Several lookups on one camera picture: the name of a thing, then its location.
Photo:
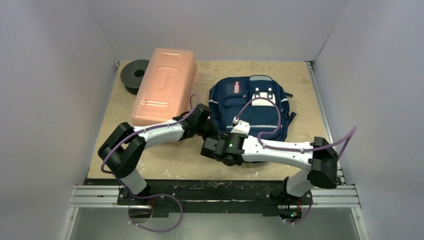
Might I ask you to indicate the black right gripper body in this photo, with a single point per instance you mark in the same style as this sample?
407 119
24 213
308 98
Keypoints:
208 147

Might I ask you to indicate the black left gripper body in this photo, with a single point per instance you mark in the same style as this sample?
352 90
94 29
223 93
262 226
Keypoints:
207 129

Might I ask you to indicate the pink pen toy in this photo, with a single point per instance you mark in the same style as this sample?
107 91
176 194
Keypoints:
236 88

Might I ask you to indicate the navy blue student backpack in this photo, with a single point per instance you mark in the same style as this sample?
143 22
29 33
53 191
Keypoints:
262 102

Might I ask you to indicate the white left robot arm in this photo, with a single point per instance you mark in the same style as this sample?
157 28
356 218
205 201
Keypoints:
122 150

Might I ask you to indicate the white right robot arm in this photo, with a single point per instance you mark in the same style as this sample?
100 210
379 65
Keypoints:
316 160

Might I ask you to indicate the pink translucent storage box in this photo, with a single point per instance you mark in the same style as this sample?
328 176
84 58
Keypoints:
166 87

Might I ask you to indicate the black filament spool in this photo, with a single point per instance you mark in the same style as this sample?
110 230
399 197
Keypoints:
132 75

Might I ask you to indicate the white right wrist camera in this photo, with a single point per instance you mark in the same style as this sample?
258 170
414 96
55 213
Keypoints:
240 126

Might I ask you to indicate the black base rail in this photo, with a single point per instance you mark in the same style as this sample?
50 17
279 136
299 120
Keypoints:
165 196

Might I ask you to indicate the aluminium frame rail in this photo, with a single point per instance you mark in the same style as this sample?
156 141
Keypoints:
344 196

